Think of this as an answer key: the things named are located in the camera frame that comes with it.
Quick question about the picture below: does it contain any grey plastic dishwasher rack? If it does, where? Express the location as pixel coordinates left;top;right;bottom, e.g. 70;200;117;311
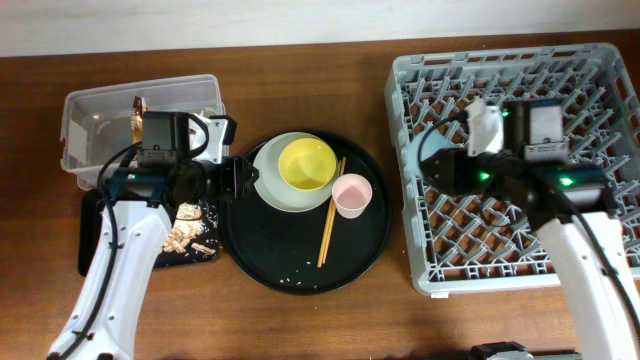
384;43;639;297

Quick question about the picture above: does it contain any pale green plate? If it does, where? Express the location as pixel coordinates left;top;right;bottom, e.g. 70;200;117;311
253;132;338;213

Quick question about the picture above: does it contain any yellow bowl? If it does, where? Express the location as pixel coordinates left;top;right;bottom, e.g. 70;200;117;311
278;138;337;191

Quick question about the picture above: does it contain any pink plastic cup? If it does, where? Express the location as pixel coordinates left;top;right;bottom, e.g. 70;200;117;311
332;173;373;219

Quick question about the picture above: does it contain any wooden chopstick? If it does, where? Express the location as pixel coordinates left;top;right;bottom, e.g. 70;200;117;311
320;159;345;265
316;155;347;268

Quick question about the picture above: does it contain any clear plastic waste bin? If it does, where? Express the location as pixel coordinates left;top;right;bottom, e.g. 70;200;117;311
60;74;226;190

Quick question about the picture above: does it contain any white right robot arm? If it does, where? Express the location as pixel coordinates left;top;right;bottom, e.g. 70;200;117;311
410;148;639;359

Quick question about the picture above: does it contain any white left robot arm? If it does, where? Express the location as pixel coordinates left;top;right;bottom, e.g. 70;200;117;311
47;157;259;359

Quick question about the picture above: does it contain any food scraps pile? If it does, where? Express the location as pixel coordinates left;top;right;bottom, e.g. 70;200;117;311
162;203;219;258

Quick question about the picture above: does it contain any gold foil wrapper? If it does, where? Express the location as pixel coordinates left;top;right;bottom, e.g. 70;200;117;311
130;96;147;143

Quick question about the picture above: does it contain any round black tray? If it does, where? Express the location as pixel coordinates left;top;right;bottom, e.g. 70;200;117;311
218;130;393;295

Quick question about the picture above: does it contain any black rectangular tray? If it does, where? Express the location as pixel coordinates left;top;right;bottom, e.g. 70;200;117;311
78;189;220;276

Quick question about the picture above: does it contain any blue plastic cup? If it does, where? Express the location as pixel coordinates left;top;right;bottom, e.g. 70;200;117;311
406;131;454;177

